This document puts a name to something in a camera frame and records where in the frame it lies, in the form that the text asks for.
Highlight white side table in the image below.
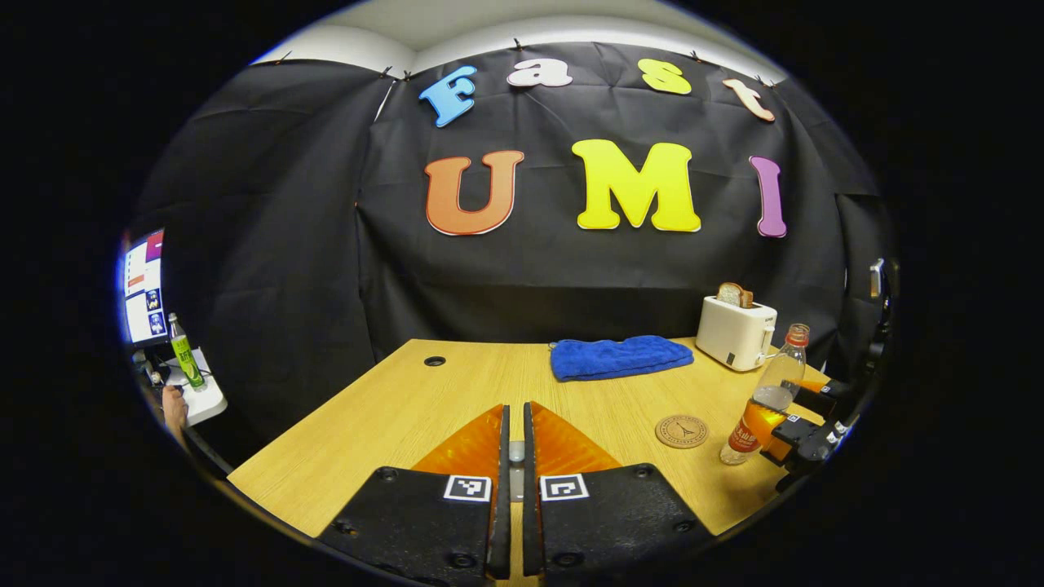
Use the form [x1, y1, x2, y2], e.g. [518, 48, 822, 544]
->
[151, 349, 228, 427]

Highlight blue towel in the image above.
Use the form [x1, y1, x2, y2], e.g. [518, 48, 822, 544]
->
[549, 335, 695, 382]

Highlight green drink bottle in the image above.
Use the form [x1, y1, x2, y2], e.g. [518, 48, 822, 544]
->
[167, 313, 206, 391]

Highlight black backdrop cloth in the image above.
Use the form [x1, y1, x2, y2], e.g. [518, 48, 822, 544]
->
[122, 41, 898, 445]

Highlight clear plastic water bottle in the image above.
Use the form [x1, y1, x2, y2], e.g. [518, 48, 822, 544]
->
[719, 324, 811, 466]

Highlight white toaster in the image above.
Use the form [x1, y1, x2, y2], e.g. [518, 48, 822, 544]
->
[696, 296, 778, 373]

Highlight computer monitor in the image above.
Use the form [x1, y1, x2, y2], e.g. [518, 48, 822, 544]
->
[121, 230, 168, 347]

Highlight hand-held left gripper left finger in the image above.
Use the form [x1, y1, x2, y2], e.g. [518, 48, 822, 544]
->
[316, 404, 512, 584]

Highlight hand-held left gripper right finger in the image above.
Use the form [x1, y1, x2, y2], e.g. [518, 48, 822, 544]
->
[522, 401, 717, 581]

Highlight round brown coaster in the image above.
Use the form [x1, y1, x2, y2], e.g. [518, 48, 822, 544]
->
[655, 414, 710, 449]

